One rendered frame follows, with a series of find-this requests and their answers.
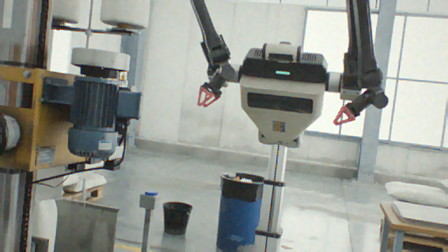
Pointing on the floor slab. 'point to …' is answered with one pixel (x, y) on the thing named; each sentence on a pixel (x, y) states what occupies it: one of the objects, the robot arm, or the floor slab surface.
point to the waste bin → (239, 211)
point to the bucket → (176, 217)
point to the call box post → (147, 230)
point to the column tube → (13, 204)
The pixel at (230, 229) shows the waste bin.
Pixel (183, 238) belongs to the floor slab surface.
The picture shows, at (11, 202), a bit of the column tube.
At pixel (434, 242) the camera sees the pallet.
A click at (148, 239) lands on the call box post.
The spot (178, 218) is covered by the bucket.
